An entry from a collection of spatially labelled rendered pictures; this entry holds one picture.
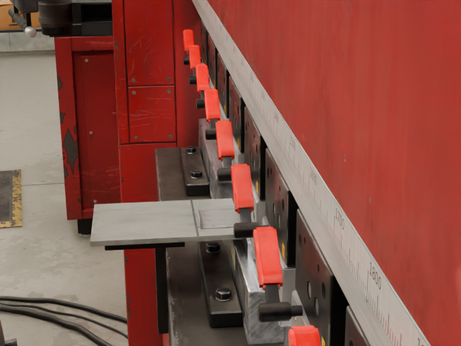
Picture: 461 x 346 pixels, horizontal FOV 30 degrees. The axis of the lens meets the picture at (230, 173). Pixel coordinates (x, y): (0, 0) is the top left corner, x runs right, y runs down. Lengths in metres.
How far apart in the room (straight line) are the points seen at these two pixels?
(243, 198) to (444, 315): 0.58
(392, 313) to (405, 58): 0.15
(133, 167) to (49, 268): 1.47
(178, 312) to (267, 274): 0.70
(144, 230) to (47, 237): 2.65
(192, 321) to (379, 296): 0.94
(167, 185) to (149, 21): 0.48
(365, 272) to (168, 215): 1.01
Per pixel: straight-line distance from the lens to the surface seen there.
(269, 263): 0.82
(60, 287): 3.64
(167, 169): 2.23
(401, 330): 0.52
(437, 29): 0.44
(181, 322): 1.47
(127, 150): 2.41
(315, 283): 0.75
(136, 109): 2.38
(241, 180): 1.01
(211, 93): 1.40
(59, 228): 4.23
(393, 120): 0.51
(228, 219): 1.55
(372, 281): 0.57
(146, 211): 1.60
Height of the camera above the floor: 1.58
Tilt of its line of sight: 19 degrees down
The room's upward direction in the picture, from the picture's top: straight up
